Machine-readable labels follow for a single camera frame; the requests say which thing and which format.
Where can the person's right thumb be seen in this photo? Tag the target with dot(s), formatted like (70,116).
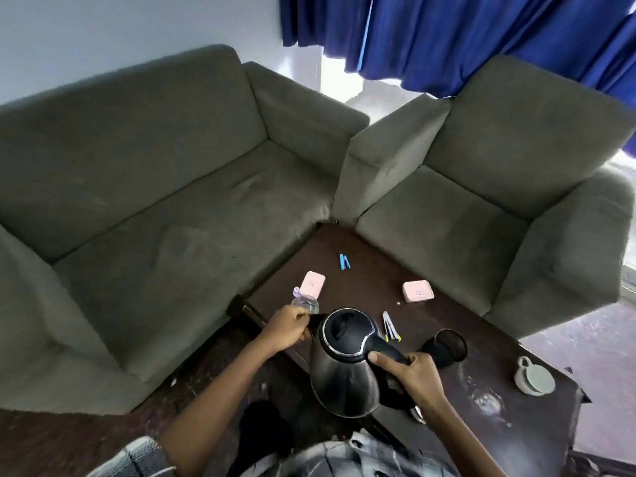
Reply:
(388,361)

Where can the person's left hand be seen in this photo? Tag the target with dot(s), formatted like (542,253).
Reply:
(283,330)

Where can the black steel electric kettle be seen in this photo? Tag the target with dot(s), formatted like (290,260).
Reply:
(343,372)

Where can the blue clothes peg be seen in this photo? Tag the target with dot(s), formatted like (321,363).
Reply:
(344,262)

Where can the white yellow clothes peg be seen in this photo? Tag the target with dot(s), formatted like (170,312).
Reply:
(387,325)
(395,333)

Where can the plaid shirt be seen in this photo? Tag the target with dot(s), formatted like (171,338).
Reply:
(348,459)

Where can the person's left fingers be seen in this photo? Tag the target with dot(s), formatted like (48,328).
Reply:
(301,323)

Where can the person's right hand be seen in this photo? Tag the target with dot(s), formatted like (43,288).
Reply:
(420,380)

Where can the clear drinking glass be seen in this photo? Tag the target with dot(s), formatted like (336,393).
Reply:
(484,399)

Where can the grey fabric sofa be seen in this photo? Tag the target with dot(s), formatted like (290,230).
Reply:
(149,193)

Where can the black trousers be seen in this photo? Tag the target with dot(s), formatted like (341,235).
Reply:
(278,437)

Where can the grey fabric armchair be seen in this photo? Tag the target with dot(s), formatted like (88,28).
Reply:
(487,193)

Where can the person's left forearm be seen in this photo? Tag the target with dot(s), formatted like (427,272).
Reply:
(213,412)

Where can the person's right forearm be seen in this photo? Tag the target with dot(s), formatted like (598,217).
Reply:
(462,442)

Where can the clear bottle with purple cap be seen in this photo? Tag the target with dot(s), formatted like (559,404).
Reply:
(304,302)

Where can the black cup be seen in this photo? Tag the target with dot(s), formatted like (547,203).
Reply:
(445,348)

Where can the white cup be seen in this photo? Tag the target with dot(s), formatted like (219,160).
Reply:
(535,378)

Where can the pink rectangular box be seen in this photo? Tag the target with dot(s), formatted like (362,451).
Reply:
(418,291)
(313,284)

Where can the blue curtain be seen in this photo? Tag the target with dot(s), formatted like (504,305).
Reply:
(447,34)

